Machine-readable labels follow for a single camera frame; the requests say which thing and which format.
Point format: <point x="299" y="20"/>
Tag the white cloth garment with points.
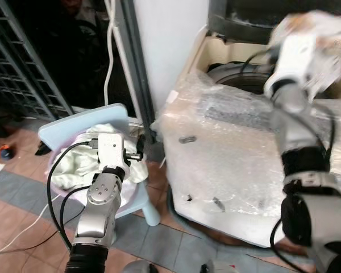
<point x="324" y="25"/>

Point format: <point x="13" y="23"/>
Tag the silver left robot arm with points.
<point x="99" y="199"/>

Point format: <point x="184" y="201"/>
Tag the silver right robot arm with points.
<point x="298" y="131"/>

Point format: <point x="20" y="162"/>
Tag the plastic-wrapped top-load washing machine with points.
<point x="227" y="159"/>

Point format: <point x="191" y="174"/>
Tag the pale green white laundry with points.
<point x="74" y="168"/>

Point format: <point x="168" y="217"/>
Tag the light blue plastic chair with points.
<point x="62" y="132"/>

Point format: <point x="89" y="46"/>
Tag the grey left robot foot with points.
<point x="137" y="267"/>

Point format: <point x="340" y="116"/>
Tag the grey robot foot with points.
<point x="216" y="267"/>
<point x="137" y="267"/>

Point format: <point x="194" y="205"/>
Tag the small blue orange floor object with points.
<point x="5" y="152"/>

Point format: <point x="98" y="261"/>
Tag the grey right robot foot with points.
<point x="216" y="267"/>

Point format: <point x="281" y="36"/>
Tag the dark metal grille gate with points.
<point x="11" y="79"/>

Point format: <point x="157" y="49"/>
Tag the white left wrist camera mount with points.
<point x="111" y="149"/>

